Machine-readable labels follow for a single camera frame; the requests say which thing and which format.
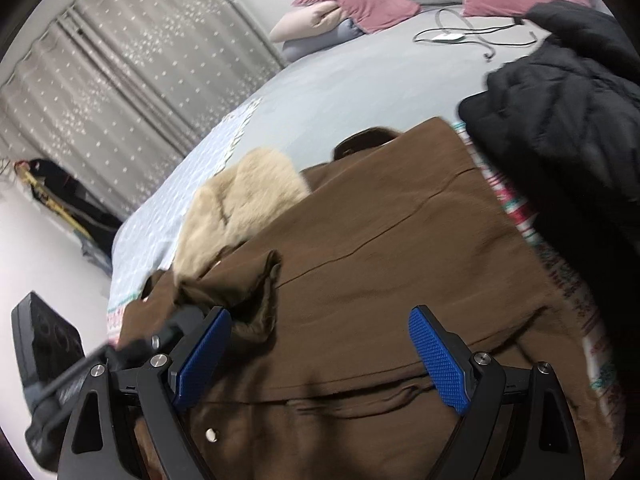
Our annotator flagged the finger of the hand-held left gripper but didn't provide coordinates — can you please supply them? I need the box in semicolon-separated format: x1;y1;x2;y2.
106;305;212;365

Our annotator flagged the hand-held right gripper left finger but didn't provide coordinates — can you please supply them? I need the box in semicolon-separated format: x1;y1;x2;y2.
57;306;233;480

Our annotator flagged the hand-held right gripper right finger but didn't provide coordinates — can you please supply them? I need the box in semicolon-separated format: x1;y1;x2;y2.
407;304;586;480

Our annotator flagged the brown coat with fur collar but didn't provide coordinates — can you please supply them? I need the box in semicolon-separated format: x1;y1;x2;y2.
120;116;621;480

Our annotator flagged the light blue quilted mattress pad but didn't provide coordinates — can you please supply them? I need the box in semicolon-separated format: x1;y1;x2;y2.
107;97;266;311

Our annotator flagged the pink patterned blanket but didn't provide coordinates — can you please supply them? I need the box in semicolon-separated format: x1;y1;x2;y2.
105;120;624;413

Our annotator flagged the black puffer jacket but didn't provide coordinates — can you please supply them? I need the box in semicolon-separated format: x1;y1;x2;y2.
459;0;640;311

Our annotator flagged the grey dotted curtain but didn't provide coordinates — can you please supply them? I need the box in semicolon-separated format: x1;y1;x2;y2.
0;0;289;213

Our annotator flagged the bed with grey sheet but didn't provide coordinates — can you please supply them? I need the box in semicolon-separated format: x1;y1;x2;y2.
112;2;553;281

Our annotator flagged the blue-grey pillow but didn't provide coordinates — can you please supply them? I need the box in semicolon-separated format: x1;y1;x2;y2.
282;19;366;66

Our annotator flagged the beige pillow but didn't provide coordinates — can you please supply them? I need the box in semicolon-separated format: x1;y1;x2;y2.
270;1;347;42

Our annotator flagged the black cable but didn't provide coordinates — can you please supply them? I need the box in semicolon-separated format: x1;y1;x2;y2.
414;7;540;62

